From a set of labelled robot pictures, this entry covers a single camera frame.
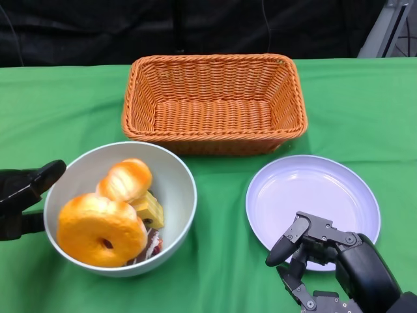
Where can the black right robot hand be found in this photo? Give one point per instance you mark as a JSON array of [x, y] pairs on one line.
[[358, 261]]

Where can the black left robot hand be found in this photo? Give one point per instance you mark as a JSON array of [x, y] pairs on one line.
[[19, 189]]

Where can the oval orange bread roll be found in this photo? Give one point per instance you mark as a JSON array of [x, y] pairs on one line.
[[127, 179]]

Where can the pale green bowl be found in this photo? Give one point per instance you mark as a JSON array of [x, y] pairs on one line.
[[172, 186]]

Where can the lavender round plate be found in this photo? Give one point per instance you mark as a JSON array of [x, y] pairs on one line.
[[303, 192]]

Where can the yellow cake slice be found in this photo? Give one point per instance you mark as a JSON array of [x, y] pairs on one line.
[[151, 210]]

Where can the chocolate cake with cherry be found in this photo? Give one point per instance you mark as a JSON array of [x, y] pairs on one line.
[[148, 247]]

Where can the orange wicker basket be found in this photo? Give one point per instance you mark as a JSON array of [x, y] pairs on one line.
[[211, 114]]

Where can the black backdrop cloth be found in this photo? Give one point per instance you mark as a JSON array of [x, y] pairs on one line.
[[97, 29]]

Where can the black stand pole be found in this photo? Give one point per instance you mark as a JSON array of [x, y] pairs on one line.
[[179, 26]]

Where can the silver aluminium frame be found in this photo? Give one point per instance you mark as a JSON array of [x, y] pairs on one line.
[[379, 29]]

